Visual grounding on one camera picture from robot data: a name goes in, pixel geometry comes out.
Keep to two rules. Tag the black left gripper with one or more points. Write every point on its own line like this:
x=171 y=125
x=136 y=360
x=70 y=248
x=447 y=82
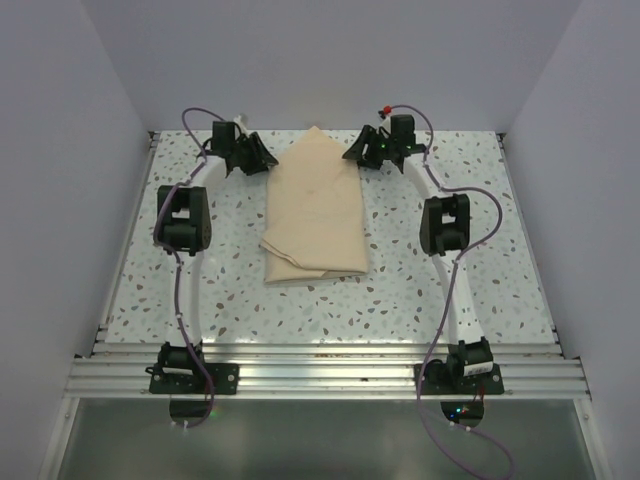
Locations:
x=261 y=159

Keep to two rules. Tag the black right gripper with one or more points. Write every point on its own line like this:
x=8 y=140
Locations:
x=367 y=137

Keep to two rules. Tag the beige cloth drape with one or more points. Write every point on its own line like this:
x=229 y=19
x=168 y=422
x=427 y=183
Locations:
x=315 y=215

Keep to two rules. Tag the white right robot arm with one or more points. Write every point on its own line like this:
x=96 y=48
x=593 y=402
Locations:
x=445 y=234

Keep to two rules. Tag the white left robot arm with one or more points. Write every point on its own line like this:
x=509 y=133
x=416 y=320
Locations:
x=183 y=229

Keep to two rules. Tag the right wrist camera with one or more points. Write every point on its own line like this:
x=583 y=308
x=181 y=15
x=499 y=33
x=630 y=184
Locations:
x=385 y=113

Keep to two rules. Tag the aluminium rail frame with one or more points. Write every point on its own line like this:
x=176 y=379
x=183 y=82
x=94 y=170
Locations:
x=354 y=338

